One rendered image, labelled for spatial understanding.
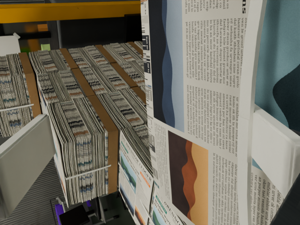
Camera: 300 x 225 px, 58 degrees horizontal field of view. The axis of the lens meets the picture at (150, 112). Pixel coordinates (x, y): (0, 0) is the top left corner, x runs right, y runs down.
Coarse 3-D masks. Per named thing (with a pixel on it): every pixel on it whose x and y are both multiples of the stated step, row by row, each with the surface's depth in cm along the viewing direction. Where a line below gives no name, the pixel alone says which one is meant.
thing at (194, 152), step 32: (160, 0) 26; (192, 0) 22; (224, 0) 19; (160, 32) 27; (192, 32) 22; (224, 32) 19; (160, 64) 28; (192, 64) 23; (224, 64) 20; (160, 96) 29; (192, 96) 24; (224, 96) 20; (160, 128) 30; (192, 128) 25; (224, 128) 21; (160, 160) 32; (192, 160) 26; (224, 160) 22; (160, 192) 34; (192, 192) 27; (224, 192) 23; (192, 224) 28; (224, 224) 24
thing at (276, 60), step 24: (288, 0) 14; (264, 24) 16; (288, 24) 14; (264, 48) 16; (288, 48) 15; (240, 72) 19; (264, 72) 17; (288, 72) 15; (264, 96) 17; (288, 96) 15; (288, 120) 16; (264, 192) 19; (264, 216) 19
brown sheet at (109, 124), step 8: (88, 96) 126; (96, 96) 127; (96, 104) 122; (96, 112) 116; (104, 112) 117; (104, 120) 113; (112, 128) 109; (112, 136) 109; (112, 144) 111; (112, 152) 114; (112, 160) 116; (112, 168) 119; (112, 176) 122; (112, 184) 125
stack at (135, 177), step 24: (96, 72) 148; (120, 96) 131; (120, 120) 115; (144, 120) 116; (120, 144) 112; (144, 144) 104; (120, 168) 120; (144, 168) 93; (120, 192) 128; (144, 192) 98; (144, 216) 104; (168, 216) 84
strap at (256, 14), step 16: (256, 0) 14; (256, 16) 14; (256, 32) 14; (256, 48) 15; (256, 64) 15; (240, 96) 16; (240, 112) 16; (240, 128) 17; (240, 144) 17; (240, 160) 17; (240, 176) 18; (240, 192) 18; (240, 208) 18; (240, 224) 19
